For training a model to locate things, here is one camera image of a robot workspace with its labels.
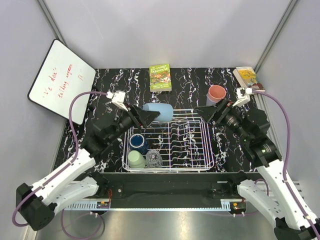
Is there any left orange connector board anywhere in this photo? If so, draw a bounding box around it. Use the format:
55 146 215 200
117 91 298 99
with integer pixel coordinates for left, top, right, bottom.
97 201 110 209

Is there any pink plastic cup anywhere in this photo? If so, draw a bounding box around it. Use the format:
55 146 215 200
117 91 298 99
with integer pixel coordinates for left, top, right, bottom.
207 85 227 103

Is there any yellow paperback book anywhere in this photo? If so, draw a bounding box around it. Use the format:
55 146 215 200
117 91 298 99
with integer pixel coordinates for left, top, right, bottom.
232 66 266 93

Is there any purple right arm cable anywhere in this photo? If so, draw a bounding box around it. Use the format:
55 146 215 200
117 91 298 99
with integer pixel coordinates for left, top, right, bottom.
251 91 320 233

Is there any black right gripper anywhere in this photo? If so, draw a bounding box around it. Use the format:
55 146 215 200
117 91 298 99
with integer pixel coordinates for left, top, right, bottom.
193 97 252 143

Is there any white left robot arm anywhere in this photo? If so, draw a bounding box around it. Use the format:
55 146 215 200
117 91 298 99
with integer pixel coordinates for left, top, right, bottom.
16 105 161 231

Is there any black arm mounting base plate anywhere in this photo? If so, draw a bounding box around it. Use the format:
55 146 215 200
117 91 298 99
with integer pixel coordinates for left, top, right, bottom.
102 172 240 209

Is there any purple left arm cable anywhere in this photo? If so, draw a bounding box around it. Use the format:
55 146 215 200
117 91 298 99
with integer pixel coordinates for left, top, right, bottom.
11 91 111 227

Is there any green paperback book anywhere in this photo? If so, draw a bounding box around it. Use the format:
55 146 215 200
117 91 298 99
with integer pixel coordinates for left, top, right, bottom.
149 63 172 92

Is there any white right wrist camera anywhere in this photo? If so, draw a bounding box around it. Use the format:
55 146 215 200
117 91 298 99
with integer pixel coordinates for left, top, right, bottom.
232 87 253 107

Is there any slotted cable duct rail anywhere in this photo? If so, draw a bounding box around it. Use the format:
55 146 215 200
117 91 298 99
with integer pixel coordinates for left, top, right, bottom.
64 200 109 211

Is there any light green plastic cup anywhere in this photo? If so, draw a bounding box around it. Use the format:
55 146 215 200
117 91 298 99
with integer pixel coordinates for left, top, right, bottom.
127 150 146 169

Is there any orange connector board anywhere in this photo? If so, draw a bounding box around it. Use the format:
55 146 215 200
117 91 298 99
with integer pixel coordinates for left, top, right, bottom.
97 201 110 209
232 202 247 210

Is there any white whiteboard with red writing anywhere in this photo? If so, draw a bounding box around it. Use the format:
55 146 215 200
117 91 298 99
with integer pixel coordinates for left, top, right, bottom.
27 39 96 119

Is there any right orange connector board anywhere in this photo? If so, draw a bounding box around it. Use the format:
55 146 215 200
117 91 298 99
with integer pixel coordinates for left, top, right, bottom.
232 202 247 210

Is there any light blue plastic cup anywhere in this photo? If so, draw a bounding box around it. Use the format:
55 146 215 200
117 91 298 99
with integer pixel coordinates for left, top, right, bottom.
142 102 174 123

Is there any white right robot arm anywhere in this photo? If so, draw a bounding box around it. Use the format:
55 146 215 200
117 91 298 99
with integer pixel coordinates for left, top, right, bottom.
194 99 320 240

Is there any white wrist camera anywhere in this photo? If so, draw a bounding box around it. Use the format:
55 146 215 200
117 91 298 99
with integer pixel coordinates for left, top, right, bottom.
106 90 128 112
232 87 253 107

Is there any dark blue ceramic mug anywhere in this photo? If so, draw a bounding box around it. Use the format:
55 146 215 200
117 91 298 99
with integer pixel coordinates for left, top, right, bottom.
129 133 148 155

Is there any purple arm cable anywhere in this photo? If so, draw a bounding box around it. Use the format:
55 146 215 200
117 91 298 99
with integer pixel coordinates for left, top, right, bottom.
11 91 111 227
251 91 320 233

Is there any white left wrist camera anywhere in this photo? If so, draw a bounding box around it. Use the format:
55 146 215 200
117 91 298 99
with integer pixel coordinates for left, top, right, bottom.
106 90 128 112

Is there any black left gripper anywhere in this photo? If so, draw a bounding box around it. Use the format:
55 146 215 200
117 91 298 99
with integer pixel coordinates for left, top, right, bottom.
108 102 160 143

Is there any clear glass cup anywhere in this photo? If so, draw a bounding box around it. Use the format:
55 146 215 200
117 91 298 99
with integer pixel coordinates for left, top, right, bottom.
145 149 162 168

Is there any white wire dish rack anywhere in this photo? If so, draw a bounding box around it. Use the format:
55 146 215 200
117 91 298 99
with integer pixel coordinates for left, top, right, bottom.
122 109 215 173

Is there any lilac plastic cup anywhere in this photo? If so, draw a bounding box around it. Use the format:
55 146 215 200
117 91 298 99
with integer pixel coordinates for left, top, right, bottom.
206 97 216 107

